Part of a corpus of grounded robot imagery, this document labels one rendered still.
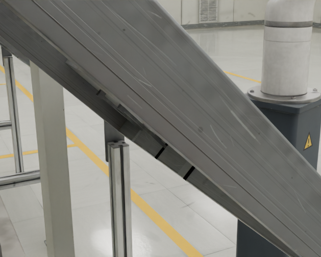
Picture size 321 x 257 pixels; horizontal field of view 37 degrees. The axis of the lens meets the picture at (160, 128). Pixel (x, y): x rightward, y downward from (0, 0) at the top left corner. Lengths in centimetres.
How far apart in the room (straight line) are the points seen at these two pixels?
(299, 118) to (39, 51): 65
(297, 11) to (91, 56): 100
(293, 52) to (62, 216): 73
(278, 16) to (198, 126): 94
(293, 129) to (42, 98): 63
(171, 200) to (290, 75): 119
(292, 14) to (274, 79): 17
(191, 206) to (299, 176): 186
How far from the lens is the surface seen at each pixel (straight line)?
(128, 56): 30
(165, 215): 218
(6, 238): 82
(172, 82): 32
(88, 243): 200
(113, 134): 114
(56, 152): 127
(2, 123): 254
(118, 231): 120
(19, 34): 98
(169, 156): 88
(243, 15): 1035
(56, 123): 125
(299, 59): 128
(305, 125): 131
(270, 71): 128
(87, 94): 103
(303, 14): 126
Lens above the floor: 101
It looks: 18 degrees down
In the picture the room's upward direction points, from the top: 1 degrees counter-clockwise
